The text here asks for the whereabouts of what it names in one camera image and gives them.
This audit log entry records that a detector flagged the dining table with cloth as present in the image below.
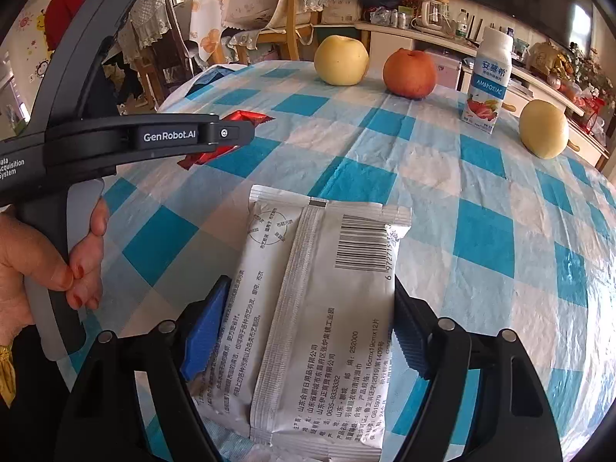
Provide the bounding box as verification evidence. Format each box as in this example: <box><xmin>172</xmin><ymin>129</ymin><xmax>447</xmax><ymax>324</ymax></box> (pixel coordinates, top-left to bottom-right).
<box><xmin>189</xmin><ymin>0</ymin><xmax>228</xmax><ymax>64</ymax></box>

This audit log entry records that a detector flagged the dark wooden chair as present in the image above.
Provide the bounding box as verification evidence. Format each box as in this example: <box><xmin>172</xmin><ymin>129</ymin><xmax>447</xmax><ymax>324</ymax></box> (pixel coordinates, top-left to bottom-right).
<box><xmin>117</xmin><ymin>0</ymin><xmax>193</xmax><ymax>107</ymax></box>

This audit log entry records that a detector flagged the electric glass kettle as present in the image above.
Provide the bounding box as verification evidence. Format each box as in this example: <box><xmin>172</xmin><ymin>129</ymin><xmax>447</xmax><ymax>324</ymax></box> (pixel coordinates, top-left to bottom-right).
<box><xmin>418</xmin><ymin>0</ymin><xmax>453</xmax><ymax>35</ymax></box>

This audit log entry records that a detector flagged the person in red top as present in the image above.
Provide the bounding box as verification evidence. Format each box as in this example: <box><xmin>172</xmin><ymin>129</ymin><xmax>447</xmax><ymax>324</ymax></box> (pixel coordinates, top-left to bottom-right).
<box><xmin>44</xmin><ymin>0</ymin><xmax>84</xmax><ymax>52</ymax></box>

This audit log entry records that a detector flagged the wooden chair with cover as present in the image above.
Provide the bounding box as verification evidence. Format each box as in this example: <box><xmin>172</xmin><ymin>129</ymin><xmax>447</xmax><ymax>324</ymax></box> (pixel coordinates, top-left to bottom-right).
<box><xmin>223</xmin><ymin>0</ymin><xmax>325</xmax><ymax>64</ymax></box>

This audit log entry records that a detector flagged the white yogurt drink bottle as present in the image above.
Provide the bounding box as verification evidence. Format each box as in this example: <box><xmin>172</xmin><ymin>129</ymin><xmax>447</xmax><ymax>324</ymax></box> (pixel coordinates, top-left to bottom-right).
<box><xmin>462</xmin><ymin>27</ymin><xmax>514</xmax><ymax>134</ymax></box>

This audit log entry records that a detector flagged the yellow pear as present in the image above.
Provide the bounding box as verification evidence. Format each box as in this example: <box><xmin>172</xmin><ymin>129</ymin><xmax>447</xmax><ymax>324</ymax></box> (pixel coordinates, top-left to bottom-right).
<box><xmin>313</xmin><ymin>35</ymin><xmax>370</xmax><ymax>87</ymax></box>
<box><xmin>519</xmin><ymin>99</ymin><xmax>569</xmax><ymax>160</ymax></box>

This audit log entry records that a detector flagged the red apple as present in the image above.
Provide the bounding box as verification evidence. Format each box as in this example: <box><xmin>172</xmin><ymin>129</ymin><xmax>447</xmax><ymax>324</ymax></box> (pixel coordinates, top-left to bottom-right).
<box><xmin>382</xmin><ymin>48</ymin><xmax>437</xmax><ymax>99</ymax></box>

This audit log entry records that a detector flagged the yellow pear right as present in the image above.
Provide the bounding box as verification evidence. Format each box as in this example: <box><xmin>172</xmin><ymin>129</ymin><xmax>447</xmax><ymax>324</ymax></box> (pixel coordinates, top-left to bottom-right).
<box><xmin>519</xmin><ymin>99</ymin><xmax>569</xmax><ymax>160</ymax></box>

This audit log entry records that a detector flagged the grey silver wipes packet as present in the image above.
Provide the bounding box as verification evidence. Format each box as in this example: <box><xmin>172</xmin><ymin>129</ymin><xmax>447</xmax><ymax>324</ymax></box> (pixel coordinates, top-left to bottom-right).
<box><xmin>190</xmin><ymin>185</ymin><xmax>411</xmax><ymax>461</ymax></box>

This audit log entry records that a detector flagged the cream tv cabinet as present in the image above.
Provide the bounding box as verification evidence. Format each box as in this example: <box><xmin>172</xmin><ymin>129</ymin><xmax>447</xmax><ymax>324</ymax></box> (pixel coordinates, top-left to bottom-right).
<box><xmin>353</xmin><ymin>20</ymin><xmax>610</xmax><ymax>169</ymax></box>

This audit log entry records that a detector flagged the yellow pear left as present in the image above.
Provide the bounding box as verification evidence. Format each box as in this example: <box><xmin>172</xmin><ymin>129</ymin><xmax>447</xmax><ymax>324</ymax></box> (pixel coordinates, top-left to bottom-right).
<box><xmin>313</xmin><ymin>35</ymin><xmax>370</xmax><ymax>87</ymax></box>

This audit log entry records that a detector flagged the blue white checkered tablecloth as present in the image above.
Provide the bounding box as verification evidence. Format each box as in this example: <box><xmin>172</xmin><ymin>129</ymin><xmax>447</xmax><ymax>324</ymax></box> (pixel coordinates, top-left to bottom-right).
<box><xmin>85</xmin><ymin>62</ymin><xmax>615</xmax><ymax>459</ymax></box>

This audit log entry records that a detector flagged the red crinkled wrapper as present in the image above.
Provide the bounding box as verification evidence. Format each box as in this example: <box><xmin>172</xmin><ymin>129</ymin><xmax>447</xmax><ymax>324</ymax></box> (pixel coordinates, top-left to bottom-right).
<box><xmin>177</xmin><ymin>110</ymin><xmax>273</xmax><ymax>170</ymax></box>

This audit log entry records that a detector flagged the left hand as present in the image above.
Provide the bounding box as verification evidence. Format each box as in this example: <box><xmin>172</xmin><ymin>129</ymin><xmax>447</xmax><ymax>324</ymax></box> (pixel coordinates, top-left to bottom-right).
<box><xmin>0</xmin><ymin>200</ymin><xmax>110</xmax><ymax>347</ymax></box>

